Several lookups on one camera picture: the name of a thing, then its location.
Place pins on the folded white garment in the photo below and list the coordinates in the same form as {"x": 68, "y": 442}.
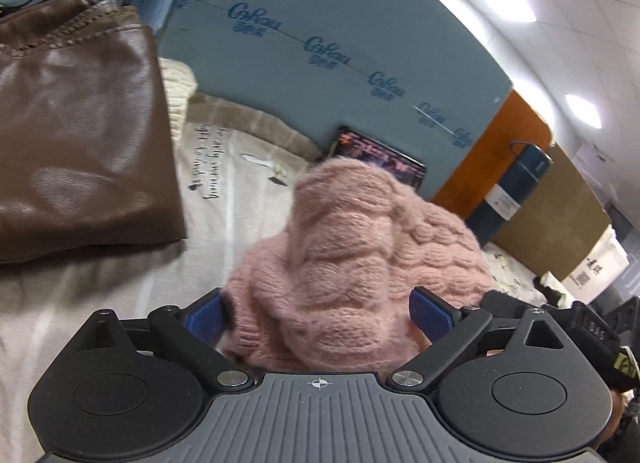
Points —
{"x": 554, "y": 291}

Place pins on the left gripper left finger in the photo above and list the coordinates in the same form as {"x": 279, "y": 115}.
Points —
{"x": 187, "y": 336}

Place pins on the blue-grey Cabau cardboard box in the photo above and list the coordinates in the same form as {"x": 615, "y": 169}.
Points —
{"x": 406, "y": 72}

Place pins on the orange cardboard box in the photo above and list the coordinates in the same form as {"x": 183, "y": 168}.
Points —
{"x": 492, "y": 154}

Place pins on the pink knitted cardigan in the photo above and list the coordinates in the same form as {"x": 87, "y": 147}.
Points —
{"x": 330, "y": 292}

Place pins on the white tote bag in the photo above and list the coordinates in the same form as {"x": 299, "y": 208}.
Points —
{"x": 598, "y": 270}

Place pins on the cream knitted garment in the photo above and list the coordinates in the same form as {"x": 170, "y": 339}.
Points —
{"x": 180, "y": 85}

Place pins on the operator right hand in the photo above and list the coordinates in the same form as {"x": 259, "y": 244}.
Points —
{"x": 609, "y": 434}

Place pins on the dark blue vacuum bottle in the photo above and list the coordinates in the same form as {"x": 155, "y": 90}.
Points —
{"x": 508, "y": 194}

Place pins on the brown leather jacket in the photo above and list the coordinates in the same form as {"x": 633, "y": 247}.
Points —
{"x": 86, "y": 151}

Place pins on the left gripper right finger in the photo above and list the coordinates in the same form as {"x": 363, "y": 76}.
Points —
{"x": 454, "y": 335}

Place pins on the smartphone with lit screen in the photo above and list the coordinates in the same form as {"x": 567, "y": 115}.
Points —
{"x": 352, "y": 144}

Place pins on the patterned bed sheet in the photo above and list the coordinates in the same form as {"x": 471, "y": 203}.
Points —
{"x": 238, "y": 168}

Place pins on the brown cardboard box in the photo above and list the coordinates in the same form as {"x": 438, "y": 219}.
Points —
{"x": 558, "y": 225}

